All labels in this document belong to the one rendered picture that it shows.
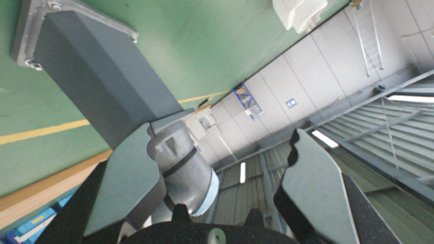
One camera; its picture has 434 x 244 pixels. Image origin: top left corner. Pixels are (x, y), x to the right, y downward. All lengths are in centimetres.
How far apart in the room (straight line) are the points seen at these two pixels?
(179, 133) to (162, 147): 5
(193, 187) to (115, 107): 24
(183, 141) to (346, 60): 769
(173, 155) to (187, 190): 9
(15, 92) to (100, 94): 30
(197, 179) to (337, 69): 752
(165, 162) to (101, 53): 26
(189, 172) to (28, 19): 41
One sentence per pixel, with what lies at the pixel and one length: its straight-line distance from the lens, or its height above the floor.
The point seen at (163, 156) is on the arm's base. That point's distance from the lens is 31.
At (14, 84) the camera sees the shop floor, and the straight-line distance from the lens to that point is 58.
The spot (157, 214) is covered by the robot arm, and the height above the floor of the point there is 45.
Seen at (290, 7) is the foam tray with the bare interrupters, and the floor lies 16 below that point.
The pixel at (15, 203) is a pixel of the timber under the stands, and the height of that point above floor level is 7.
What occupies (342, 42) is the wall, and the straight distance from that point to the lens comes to 775.
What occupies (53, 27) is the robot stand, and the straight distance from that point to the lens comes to 40.
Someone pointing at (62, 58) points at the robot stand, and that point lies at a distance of 40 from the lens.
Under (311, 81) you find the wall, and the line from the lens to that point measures 721.
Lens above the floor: 33
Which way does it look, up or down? 6 degrees up
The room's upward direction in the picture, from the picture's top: 144 degrees clockwise
